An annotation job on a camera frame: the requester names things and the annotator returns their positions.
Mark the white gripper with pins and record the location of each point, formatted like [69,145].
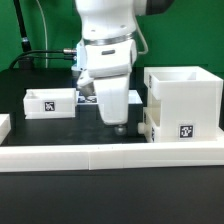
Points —
[108,69]

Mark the white front drawer box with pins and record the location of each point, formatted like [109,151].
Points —
[147,127]

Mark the white drawer box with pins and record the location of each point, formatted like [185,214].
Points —
[147,127]
[50,103]

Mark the white drawer cabinet frame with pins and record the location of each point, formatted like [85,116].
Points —
[184,102]

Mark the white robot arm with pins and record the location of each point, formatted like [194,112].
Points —
[106,22]

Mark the white rear drawer box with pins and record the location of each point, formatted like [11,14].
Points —
[50,103]

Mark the white fiducial marker sheet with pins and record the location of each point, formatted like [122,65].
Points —
[133,98]

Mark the white U-shaped border fence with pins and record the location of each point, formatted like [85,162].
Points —
[113,156]

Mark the black pole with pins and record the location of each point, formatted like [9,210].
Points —
[26,46]

